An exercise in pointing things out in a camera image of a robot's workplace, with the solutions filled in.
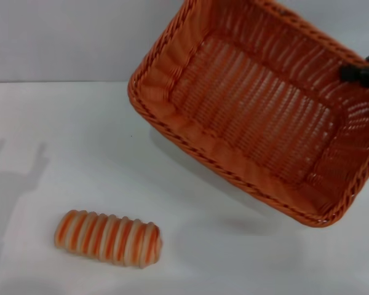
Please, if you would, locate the orange woven plastic basket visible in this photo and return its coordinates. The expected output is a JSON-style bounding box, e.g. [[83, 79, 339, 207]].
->
[[128, 0, 369, 229]]

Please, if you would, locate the orange striped toy bread roll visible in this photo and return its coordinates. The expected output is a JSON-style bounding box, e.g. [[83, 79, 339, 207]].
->
[[54, 209, 164, 271]]

